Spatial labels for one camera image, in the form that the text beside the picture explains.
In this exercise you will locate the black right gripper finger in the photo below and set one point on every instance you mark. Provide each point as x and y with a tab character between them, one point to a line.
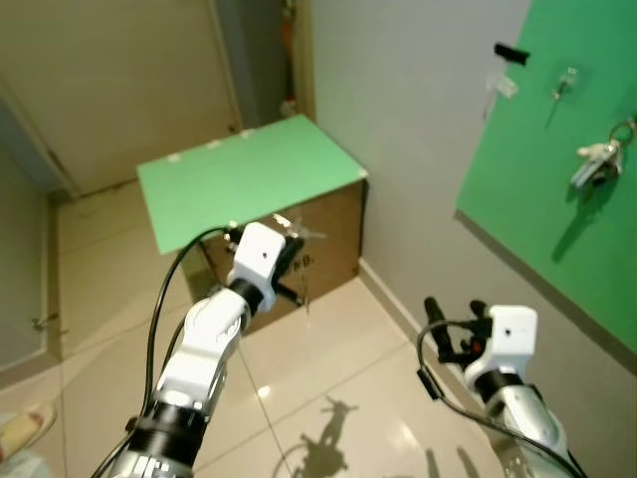
434	313
478	310

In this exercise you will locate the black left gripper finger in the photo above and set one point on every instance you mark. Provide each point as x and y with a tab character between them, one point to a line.
298	251
282	249

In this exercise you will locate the brown cardboard box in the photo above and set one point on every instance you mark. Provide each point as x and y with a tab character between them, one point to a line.
333	249

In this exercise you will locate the green sheet on box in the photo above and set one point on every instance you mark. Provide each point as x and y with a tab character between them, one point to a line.
249	179

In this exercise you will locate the key bunch with white charm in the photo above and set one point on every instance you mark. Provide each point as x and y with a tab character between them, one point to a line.
597	161

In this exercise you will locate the clear tape piece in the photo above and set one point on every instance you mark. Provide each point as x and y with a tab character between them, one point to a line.
504	87

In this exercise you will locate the beige room door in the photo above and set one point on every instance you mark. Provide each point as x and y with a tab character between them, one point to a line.
119	90

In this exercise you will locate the metal door latch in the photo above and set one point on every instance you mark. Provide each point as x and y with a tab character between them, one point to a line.
44	324

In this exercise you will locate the black tape strip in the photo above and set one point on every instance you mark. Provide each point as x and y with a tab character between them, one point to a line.
512	54

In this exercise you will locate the grey door leaf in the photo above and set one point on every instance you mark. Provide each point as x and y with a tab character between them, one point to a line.
20	269

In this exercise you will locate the beige slipper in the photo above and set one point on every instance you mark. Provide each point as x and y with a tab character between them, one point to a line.
25	430

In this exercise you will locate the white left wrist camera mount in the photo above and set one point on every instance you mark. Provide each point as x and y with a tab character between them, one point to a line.
257	254

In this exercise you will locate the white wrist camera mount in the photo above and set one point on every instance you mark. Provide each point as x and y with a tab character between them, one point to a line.
257	254
506	339

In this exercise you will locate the beige wall baseboard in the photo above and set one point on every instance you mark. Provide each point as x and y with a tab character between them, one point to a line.
398	309

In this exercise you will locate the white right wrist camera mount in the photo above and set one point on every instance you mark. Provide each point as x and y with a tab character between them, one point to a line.
506	339

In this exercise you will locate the green board on wall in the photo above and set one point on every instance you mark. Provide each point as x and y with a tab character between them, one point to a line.
567	229

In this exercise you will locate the brown wooden door frame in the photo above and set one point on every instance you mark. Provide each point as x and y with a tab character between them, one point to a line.
291	60

